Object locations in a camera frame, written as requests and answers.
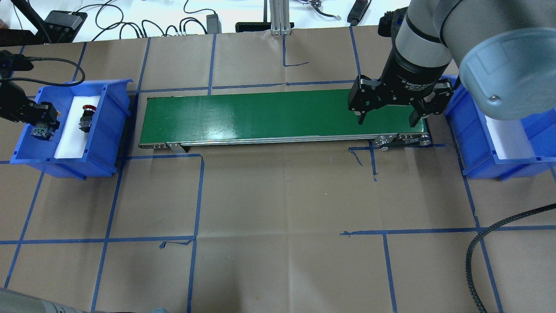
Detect left blue plastic bin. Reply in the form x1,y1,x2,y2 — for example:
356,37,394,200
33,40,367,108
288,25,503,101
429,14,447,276
9,79,132,180

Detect red push button switch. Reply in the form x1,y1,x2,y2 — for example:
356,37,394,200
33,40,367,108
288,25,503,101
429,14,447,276
78,104,97,133

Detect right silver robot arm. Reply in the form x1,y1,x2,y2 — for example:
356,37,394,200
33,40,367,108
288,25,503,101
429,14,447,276
347,0,556,127

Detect right white foam pad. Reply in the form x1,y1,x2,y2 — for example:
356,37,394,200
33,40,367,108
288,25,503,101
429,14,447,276
485,116,536,159

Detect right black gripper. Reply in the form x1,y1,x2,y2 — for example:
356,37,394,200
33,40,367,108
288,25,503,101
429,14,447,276
347,47,453,127

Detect white foam pad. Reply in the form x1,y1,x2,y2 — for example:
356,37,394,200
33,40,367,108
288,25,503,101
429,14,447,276
485,116,536,159
54,96,100,159

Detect blue plastic bin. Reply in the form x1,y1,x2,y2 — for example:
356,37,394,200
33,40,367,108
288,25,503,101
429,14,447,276
445,86,556,180
9,79,132,180

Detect left white foam pad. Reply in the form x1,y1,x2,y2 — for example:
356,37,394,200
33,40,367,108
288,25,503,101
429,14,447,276
54,96,100,159

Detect green conveyor belt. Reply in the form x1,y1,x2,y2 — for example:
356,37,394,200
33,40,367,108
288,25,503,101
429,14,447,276
135,89,429,150

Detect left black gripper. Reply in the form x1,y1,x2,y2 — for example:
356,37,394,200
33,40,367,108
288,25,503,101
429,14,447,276
0,50,60,129

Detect yellow push button switch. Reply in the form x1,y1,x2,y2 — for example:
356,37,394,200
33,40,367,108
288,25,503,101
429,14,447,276
30,121,59,141

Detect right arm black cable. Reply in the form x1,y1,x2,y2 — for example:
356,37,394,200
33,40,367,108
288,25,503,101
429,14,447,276
0,50,86,90

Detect right blue plastic bin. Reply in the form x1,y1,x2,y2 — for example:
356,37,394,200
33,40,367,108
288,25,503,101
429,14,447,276
445,86,556,180

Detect aluminium frame post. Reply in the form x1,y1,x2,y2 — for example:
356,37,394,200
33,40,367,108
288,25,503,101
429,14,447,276
268,0,291,36

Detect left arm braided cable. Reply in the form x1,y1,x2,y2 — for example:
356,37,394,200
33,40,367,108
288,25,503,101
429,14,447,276
466,203,556,313

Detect black power adapter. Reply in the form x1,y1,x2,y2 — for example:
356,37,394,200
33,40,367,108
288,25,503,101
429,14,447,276
44,10,88,44

